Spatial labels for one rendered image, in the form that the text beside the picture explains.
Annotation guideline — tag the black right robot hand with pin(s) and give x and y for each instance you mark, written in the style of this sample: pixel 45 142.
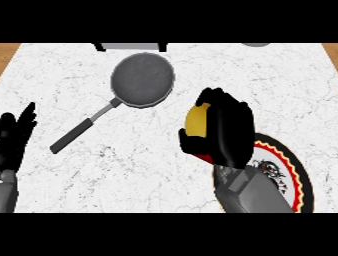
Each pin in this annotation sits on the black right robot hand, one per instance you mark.
pixel 230 133

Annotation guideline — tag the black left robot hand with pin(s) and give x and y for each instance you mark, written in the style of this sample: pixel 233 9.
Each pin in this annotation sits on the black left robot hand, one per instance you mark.
pixel 9 143

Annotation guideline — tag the yellow lemon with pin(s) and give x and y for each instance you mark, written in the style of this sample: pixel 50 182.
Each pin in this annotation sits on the yellow lemon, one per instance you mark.
pixel 198 121

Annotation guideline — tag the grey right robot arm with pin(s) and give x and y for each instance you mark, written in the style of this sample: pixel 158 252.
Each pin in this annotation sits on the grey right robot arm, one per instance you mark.
pixel 252 191

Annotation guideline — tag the patterned black-rimmed plate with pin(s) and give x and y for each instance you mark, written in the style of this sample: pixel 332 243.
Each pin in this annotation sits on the patterned black-rimmed plate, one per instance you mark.
pixel 291 173

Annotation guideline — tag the grey frying pan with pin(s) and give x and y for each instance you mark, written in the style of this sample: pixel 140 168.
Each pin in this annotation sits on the grey frying pan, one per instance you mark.
pixel 139 83

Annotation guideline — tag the grey round object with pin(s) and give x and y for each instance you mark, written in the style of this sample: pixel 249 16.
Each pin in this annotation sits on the grey round object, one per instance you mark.
pixel 255 44

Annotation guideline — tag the grey appliance with black legs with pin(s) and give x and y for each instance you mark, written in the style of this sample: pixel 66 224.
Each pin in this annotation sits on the grey appliance with black legs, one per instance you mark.
pixel 130 46

